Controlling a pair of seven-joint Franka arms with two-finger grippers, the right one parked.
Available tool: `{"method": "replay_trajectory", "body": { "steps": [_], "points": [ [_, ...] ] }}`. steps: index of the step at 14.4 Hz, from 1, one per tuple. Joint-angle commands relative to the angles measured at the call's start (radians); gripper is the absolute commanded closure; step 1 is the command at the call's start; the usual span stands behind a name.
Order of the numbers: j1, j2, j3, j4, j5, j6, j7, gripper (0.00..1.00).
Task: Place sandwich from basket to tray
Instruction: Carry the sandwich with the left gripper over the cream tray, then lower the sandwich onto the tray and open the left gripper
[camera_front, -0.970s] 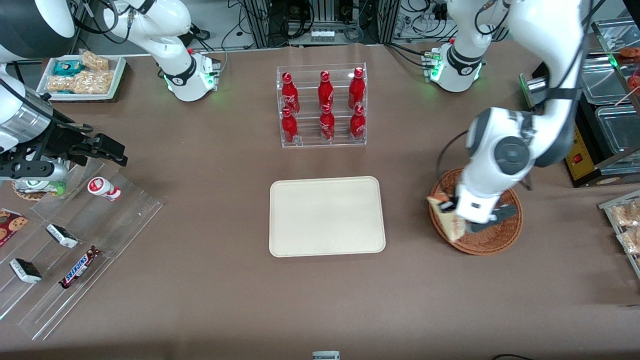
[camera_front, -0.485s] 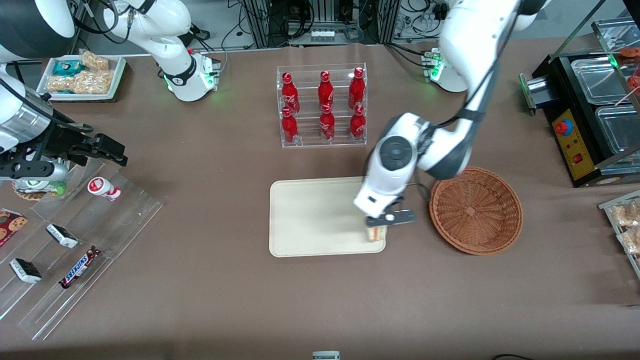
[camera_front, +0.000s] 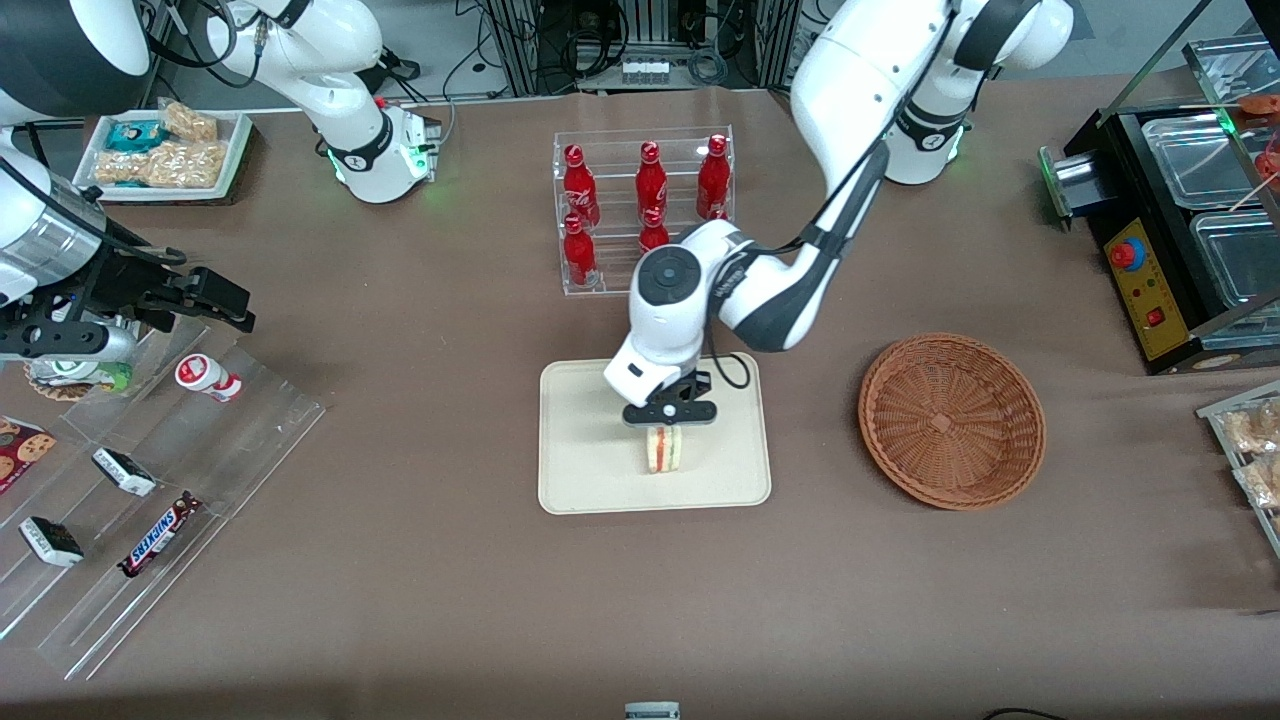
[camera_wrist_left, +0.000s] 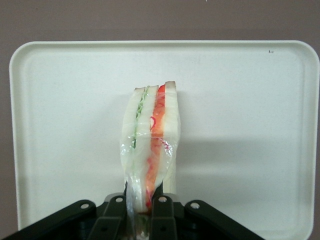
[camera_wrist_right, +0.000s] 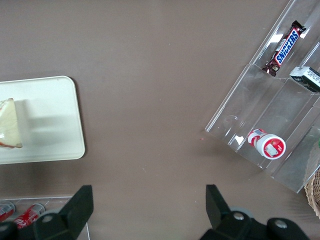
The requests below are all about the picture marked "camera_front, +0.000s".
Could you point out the steel food pan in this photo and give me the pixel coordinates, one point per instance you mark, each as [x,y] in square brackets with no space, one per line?
[1240,260]
[1195,160]

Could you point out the black white snack box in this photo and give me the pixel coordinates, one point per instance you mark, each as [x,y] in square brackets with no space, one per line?
[124,472]
[50,541]

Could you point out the black food warmer appliance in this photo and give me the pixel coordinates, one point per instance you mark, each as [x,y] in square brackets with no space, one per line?
[1150,290]

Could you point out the green lidded cup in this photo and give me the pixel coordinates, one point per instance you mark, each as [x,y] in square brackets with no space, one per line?
[100,377]

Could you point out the beige rectangular plastic tray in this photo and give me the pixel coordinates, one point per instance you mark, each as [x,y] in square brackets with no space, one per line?
[600,470]

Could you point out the triangular sandwich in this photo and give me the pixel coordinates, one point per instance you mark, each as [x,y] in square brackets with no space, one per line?
[666,455]

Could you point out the small round wicker coaster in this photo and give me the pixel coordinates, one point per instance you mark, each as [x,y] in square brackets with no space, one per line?
[50,388]

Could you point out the grey bread tray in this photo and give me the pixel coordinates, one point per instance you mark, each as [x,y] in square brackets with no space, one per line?
[1215,412]

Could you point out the wrapped bread pack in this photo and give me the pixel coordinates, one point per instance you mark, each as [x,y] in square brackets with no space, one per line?
[1255,428]
[1262,482]

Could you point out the teal snack packet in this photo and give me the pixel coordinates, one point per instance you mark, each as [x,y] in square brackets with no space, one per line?
[135,135]

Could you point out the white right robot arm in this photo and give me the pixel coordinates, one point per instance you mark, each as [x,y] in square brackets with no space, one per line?
[335,70]

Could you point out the steel shelf tray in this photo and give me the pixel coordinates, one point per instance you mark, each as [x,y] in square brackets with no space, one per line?
[1225,70]

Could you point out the brown round wicker basket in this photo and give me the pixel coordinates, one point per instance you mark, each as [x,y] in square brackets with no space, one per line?
[950,420]

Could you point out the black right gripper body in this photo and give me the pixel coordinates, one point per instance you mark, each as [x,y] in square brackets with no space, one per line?
[118,283]

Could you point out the white red yogurt bottle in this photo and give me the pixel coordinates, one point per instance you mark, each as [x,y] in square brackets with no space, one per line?
[205,376]

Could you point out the white snack tray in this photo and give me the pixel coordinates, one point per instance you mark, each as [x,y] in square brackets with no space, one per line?
[235,135]

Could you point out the orange skewered snack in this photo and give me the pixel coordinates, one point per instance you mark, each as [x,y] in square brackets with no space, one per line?
[1262,103]

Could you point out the clear acrylic stepped display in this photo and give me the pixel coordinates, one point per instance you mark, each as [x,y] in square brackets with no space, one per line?
[230,440]

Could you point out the aluminium equipment frame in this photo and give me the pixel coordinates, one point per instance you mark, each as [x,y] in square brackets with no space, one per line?
[520,45]

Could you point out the small clear peanut snack bag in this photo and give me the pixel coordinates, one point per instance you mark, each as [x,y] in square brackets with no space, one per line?
[190,122]

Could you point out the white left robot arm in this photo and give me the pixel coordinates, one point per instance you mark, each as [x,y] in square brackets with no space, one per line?
[870,70]

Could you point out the snickers chocolate bar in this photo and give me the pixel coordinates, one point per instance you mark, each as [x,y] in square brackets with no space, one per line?
[158,535]

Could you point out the red cookie pack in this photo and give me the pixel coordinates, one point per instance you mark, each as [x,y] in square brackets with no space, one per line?
[22,450]

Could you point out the clear acrylic bottle rack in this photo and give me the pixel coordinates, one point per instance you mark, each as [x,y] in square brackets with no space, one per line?
[610,275]

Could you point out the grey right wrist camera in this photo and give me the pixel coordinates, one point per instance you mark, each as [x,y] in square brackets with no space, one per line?
[70,342]

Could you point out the white power strip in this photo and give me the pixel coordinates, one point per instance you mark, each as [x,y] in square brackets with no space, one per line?
[646,72]

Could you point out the large clear peanut snack bag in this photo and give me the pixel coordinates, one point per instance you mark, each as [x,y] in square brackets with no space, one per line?
[175,165]

